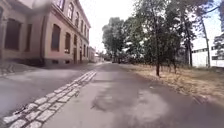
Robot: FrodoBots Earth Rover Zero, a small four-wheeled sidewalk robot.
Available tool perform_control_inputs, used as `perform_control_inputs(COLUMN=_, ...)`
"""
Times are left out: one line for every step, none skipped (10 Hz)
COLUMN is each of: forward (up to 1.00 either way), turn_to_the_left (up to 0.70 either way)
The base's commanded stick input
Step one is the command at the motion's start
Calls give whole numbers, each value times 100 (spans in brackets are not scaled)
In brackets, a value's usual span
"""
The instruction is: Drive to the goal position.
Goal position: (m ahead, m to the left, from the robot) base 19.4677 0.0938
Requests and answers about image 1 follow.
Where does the small building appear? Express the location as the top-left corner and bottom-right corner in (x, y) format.
(88, 46), (101, 64)

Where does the grey asphalt road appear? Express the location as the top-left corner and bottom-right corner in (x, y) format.
(41, 62), (224, 128)

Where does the row of trees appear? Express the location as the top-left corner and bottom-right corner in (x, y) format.
(101, 0), (224, 78)

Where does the tan brick building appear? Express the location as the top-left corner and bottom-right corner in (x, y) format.
(0, 0), (92, 67)

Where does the dry grass verge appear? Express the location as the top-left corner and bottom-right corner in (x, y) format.
(118, 63), (224, 106)

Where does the pale cobblestone strip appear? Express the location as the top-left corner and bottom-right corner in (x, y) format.
(0, 69), (98, 128)

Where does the grey pavement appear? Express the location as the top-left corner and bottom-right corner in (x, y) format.
(0, 63), (98, 118)

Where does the white building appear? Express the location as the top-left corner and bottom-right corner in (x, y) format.
(191, 46), (224, 69)

